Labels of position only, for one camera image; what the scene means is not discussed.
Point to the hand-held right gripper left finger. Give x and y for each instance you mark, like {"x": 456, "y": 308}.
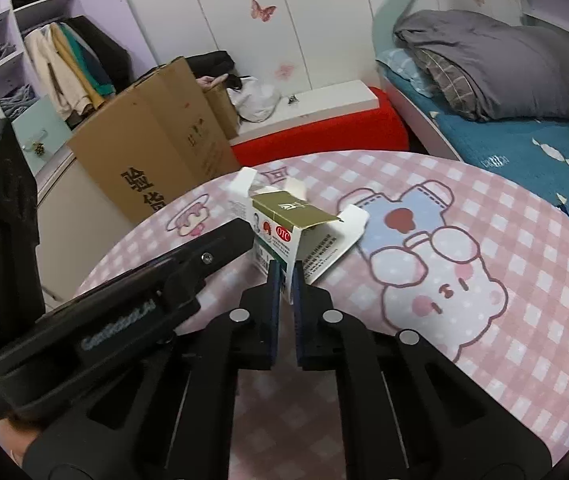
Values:
{"x": 273, "y": 320}

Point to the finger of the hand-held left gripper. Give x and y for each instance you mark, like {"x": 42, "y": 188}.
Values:
{"x": 214, "y": 255}

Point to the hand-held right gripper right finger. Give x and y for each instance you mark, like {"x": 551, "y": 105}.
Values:
{"x": 300, "y": 330}

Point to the green white medicine box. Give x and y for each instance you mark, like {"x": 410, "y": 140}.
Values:
{"x": 284, "y": 240}

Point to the beige cabinet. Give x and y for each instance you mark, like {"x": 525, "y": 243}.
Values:
{"x": 64, "y": 220}

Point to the pine cone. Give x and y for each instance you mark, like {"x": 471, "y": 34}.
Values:
{"x": 39, "y": 149}

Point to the teal drawer unit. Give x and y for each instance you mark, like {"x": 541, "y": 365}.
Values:
{"x": 39, "y": 125}

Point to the grey folded clothes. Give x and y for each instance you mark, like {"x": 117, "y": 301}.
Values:
{"x": 14, "y": 100}

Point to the large cardboard box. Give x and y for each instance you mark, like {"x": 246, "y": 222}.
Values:
{"x": 154, "y": 150}

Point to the small cardboard box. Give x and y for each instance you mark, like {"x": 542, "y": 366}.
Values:
{"x": 222, "y": 110}

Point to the cream hanging jacket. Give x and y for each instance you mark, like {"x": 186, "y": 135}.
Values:
{"x": 49, "y": 70}

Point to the mustard hanging garment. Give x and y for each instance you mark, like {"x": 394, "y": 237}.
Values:
{"x": 77, "y": 67}

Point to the white plastic bag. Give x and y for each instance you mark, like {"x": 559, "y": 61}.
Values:
{"x": 257, "y": 100}

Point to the pink checkered tablecloth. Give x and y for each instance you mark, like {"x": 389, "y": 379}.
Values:
{"x": 464, "y": 285}

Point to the green hanging garment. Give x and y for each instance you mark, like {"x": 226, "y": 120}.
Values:
{"x": 90, "y": 62}

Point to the small dark clip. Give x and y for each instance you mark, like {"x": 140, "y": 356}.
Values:
{"x": 293, "y": 100}

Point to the black hanging coat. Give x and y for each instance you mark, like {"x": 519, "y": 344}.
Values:
{"x": 107, "y": 50}

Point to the black clothes pile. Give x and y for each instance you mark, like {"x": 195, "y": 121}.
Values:
{"x": 209, "y": 65}

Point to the pale pink butterfly sticker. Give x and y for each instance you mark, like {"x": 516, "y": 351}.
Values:
{"x": 284, "y": 70}

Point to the white wardrobe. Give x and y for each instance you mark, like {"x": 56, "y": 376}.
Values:
{"x": 214, "y": 10}

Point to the dark pink butterfly sticker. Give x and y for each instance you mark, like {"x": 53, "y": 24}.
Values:
{"x": 263, "y": 10}

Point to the blue checked pillow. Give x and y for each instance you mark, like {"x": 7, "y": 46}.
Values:
{"x": 399, "y": 70}

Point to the plaid pillow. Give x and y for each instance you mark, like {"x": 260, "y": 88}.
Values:
{"x": 447, "y": 80}

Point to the grey duvet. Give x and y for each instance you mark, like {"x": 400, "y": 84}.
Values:
{"x": 494, "y": 65}

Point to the teal bunk bed frame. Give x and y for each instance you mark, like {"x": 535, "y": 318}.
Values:
{"x": 389, "y": 10}

